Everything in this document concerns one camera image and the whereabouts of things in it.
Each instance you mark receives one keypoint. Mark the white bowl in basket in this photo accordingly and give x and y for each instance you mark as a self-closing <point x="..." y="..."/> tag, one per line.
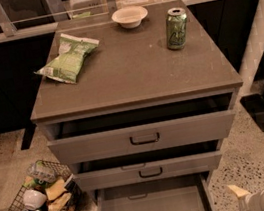
<point x="33" y="199"/>

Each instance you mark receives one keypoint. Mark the white bowl on cabinet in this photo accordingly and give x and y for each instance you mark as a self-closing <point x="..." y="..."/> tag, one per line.
<point x="129" y="17"/>

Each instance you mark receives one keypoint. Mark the grey drawer cabinet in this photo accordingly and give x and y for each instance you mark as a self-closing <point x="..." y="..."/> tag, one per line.
<point x="133" y="78"/>

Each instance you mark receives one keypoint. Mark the grey top drawer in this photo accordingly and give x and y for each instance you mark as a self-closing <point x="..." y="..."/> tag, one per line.
<point x="143" y="138"/>

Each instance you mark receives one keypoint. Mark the green soda can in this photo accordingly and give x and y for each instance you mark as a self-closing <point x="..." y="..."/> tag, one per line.
<point x="176" y="28"/>

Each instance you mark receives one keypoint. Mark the black wire basket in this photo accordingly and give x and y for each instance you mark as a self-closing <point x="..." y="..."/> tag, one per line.
<point x="48" y="186"/>

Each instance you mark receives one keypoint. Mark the yellow sponge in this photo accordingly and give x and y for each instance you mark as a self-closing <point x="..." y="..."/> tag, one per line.
<point x="55" y="190"/>

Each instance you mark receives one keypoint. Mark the clear plastic bottle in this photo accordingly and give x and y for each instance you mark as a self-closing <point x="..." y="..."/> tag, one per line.
<point x="42" y="173"/>

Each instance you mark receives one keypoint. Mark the grey middle drawer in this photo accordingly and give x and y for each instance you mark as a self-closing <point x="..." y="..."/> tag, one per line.
<point x="150" y="165"/>

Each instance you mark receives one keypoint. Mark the grey bottom drawer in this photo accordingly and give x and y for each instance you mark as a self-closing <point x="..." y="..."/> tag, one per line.
<point x="182" y="193"/>

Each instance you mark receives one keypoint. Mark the green chip bag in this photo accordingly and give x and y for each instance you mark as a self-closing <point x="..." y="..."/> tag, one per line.
<point x="67" y="65"/>

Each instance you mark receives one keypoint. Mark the grey drawer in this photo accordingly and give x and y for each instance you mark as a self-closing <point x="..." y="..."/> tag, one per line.
<point x="182" y="193"/>
<point x="143" y="138"/>
<point x="150" y="165"/>

